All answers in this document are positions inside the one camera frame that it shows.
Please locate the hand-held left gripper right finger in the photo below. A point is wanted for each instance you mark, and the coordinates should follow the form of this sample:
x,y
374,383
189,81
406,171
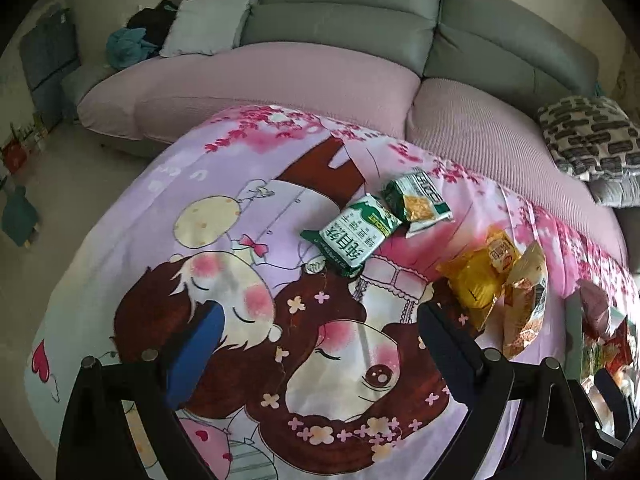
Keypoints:
x,y
450,355

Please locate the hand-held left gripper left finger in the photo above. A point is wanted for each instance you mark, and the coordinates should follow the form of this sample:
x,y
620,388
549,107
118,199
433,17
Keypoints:
x,y
195,355

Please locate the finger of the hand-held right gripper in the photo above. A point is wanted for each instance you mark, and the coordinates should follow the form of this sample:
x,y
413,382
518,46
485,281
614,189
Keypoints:
x,y
612,400

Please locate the white box with teal rim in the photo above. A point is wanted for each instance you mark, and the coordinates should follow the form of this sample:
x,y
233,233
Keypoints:
x,y
575,340

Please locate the red striped snack packet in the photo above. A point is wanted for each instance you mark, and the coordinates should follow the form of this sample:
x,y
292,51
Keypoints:
x,y
625,342

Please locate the yellow snack packet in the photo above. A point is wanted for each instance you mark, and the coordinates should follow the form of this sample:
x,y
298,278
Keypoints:
x,y
475,280

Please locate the pale orange snack packet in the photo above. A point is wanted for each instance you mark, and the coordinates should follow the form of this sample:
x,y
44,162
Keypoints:
x,y
527,300

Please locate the printed cartoon blanket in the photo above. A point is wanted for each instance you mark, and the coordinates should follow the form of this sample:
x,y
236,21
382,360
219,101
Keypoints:
x,y
150,210

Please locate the green white snack packet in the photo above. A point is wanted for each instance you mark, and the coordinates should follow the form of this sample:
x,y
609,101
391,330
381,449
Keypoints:
x,y
355,232

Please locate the green noodle snack packet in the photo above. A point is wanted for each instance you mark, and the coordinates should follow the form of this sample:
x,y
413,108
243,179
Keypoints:
x,y
415,200

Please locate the grey pillow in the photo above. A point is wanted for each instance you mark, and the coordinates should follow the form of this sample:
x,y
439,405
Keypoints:
x,y
617,192

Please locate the teal stool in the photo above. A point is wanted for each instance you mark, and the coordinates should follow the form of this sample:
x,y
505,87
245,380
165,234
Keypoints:
x,y
20,217

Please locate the black and white patterned pillow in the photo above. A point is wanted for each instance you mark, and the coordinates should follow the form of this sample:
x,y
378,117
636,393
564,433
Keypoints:
x,y
590,135

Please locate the red toy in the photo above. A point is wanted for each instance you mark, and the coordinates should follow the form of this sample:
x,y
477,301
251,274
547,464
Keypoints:
x,y
15,156

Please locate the pink sofa cover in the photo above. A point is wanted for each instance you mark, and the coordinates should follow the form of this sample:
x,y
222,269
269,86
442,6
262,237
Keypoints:
x,y
300,80

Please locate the blue cabinet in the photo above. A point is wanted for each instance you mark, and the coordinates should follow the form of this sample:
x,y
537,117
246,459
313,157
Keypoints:
x,y
47,55

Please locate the dark clothing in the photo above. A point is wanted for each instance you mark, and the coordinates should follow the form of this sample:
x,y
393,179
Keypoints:
x,y
150,20

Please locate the grey sofa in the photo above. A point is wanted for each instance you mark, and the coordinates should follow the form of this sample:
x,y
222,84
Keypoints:
x,y
340,20

